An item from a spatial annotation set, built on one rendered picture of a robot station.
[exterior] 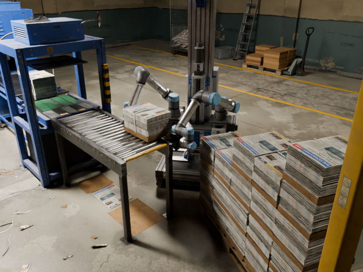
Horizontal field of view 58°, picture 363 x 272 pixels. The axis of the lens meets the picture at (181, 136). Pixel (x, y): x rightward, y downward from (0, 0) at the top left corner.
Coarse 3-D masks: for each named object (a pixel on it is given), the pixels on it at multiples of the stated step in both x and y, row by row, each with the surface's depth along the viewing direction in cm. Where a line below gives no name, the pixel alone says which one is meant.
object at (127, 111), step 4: (140, 104) 320; (144, 104) 320; (148, 104) 320; (152, 104) 321; (124, 108) 310; (128, 108) 309; (132, 108) 309; (136, 108) 309; (140, 108) 310; (144, 108) 310; (124, 112) 309; (128, 112) 304; (132, 112) 300; (124, 116) 312; (128, 116) 307; (132, 116) 301; (124, 120) 314; (128, 120) 309; (132, 120) 303; (128, 124) 311; (132, 124) 305; (132, 128) 308
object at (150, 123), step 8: (144, 112) 300; (152, 112) 300; (160, 112) 300; (168, 112) 301; (144, 120) 288; (152, 120) 291; (160, 120) 297; (168, 120) 303; (144, 128) 292; (152, 128) 293; (160, 128) 300; (168, 128) 306; (144, 136) 296; (152, 136) 296
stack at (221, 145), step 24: (216, 144) 286; (216, 168) 278; (216, 192) 286; (240, 192) 243; (216, 216) 293; (240, 216) 248; (264, 216) 217; (240, 240) 254; (264, 240) 222; (264, 264) 226
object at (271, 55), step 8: (256, 48) 911; (264, 48) 892; (272, 48) 889; (280, 48) 874; (288, 48) 874; (248, 56) 888; (256, 56) 877; (264, 56) 855; (272, 56) 838; (280, 56) 828; (288, 56) 851; (248, 64) 895; (256, 64) 879; (264, 64) 861; (272, 64) 843; (280, 64) 836; (288, 64) 860; (272, 72) 854; (280, 72) 832
